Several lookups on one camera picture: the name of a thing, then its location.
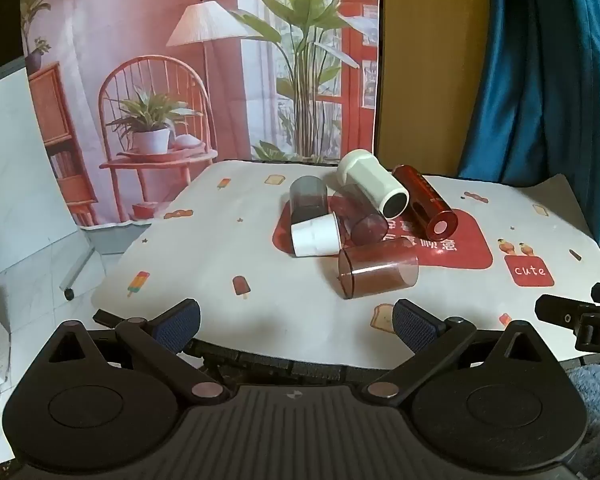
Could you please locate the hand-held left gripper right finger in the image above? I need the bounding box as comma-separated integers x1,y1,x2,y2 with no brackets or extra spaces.
366,298,557,405

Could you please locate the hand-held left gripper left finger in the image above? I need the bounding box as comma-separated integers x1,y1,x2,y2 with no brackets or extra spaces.
39,298,232,405

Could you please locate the brown transparent cup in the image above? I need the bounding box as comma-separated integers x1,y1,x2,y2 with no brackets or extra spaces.
337,237,420,301

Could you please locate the dark red transparent cup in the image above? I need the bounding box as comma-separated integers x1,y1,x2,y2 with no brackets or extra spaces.
332,184,389,246

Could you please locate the small white cup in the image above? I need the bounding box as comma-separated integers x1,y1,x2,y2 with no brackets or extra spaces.
290,211,342,259

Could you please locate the large white cup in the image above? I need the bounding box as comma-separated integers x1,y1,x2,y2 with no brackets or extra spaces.
336,149,410,219

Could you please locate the grey transparent cup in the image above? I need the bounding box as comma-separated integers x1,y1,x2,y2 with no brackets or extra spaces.
289,175,329,224

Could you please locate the printed white table cloth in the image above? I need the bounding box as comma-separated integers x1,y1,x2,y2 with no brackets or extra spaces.
92,158,600,377

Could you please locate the grey fluffy cloth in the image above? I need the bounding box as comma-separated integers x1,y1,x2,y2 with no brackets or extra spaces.
562,359,600,480

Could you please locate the blue curtain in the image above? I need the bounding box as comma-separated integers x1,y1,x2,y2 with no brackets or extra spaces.
456,0,600,247

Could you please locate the printed room backdrop cloth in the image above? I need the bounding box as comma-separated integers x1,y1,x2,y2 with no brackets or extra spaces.
19,0,382,232

